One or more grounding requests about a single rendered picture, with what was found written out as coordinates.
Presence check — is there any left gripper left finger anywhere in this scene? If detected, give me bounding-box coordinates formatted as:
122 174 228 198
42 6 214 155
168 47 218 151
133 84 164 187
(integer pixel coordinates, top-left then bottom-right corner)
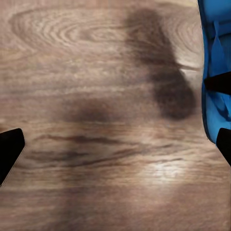
0 128 25 186

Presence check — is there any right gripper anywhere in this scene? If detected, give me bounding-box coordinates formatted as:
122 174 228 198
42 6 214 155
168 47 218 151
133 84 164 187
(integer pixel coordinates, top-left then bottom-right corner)
204 72 231 95

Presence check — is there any sandal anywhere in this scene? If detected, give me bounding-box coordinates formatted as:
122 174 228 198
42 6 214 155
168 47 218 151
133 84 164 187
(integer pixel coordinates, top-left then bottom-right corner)
198 0 231 144

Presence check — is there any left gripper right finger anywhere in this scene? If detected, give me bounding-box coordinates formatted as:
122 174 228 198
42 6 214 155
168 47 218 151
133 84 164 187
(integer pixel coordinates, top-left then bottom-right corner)
215 128 231 166

